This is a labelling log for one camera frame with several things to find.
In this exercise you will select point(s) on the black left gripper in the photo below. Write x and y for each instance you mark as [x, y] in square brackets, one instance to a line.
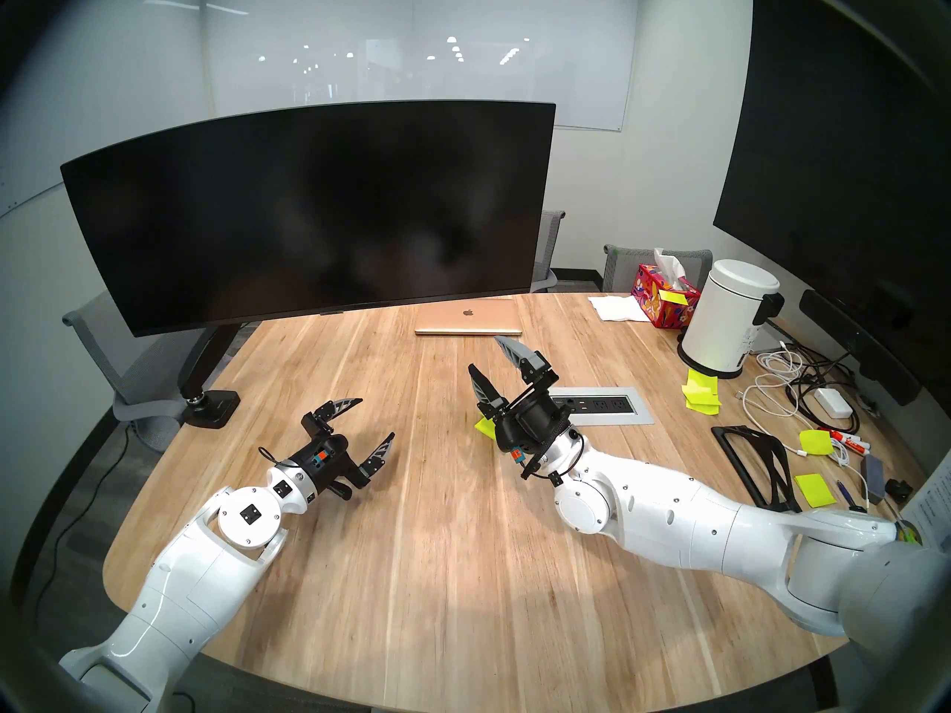
[330, 463]

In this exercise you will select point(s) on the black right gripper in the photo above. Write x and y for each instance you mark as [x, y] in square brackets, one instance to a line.
[531, 423]

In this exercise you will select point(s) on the yellow sticky note pad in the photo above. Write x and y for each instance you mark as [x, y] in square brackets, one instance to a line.
[484, 427]

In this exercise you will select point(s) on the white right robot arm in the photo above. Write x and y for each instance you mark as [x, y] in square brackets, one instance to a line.
[669, 511]

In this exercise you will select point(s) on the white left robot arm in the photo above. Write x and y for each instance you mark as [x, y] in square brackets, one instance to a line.
[200, 570]

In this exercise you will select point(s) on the small yellow sticky note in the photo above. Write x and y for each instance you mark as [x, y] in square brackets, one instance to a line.
[672, 297]

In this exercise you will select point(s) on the pile of yellow sticky notes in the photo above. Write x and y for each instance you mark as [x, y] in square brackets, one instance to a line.
[702, 392]

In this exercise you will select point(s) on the curved black desktop monitor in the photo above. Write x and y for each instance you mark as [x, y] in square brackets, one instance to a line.
[297, 214]

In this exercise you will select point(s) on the crumpled yellow sticky note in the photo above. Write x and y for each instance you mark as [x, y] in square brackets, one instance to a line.
[815, 442]

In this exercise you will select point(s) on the flat yellow sticky pad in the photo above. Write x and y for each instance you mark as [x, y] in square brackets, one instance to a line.
[815, 490]

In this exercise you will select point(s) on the rose gold closed laptop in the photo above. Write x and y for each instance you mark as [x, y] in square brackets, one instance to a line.
[468, 318]

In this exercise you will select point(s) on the grey table power outlet panel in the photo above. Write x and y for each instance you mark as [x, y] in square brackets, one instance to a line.
[620, 407]

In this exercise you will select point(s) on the white paper napkin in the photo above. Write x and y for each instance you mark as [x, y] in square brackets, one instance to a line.
[617, 308]

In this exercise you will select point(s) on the grey mesh office chair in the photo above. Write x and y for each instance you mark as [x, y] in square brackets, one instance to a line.
[631, 262]
[134, 381]
[548, 247]

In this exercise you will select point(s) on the colourful floral tissue box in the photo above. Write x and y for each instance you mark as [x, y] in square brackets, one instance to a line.
[661, 310]

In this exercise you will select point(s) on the white tissue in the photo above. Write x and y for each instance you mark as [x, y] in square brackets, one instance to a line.
[669, 266]

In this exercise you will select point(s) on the white cylindrical bin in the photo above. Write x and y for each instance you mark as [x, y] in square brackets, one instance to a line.
[724, 318]

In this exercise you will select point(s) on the white power adapter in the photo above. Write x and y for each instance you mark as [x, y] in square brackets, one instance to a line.
[832, 401]

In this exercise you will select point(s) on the red white marker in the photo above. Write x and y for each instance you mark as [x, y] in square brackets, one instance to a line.
[848, 441]

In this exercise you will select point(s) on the blue pen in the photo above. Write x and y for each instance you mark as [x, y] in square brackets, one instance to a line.
[847, 492]

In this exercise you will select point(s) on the grey whiteboard eraser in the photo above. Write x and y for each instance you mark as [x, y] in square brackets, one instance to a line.
[874, 477]

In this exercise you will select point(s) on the small black clip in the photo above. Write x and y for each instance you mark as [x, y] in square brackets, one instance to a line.
[899, 489]

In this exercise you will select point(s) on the white printed paper sheet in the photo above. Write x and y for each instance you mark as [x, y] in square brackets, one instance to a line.
[932, 507]

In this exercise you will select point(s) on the glass wall whiteboard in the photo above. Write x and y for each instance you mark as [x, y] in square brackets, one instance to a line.
[371, 50]

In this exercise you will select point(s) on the large black wall television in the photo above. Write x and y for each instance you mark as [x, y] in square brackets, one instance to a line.
[832, 162]

